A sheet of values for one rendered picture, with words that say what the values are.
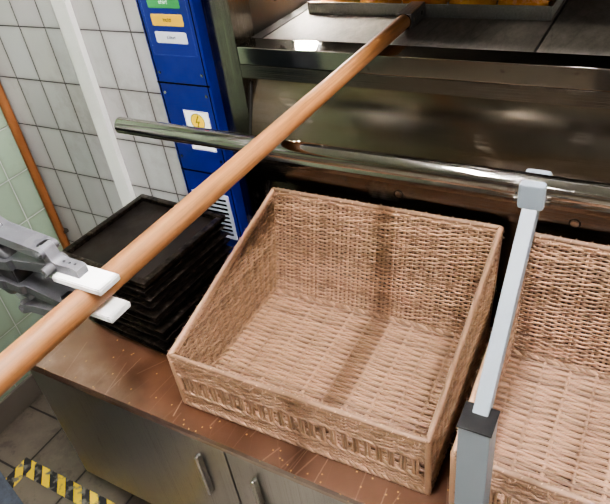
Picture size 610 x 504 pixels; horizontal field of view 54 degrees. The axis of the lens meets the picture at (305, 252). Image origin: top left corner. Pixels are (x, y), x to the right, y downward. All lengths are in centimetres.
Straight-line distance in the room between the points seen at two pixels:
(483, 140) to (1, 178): 147
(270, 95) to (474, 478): 92
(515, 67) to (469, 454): 67
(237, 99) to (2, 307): 114
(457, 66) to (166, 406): 91
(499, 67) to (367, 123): 30
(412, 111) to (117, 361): 88
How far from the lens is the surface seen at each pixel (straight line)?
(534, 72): 116
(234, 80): 143
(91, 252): 150
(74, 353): 160
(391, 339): 140
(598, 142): 121
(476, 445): 81
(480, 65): 118
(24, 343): 63
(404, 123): 128
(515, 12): 139
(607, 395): 135
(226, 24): 139
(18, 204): 216
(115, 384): 147
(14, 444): 232
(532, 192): 81
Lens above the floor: 158
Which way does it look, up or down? 36 degrees down
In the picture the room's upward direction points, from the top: 8 degrees counter-clockwise
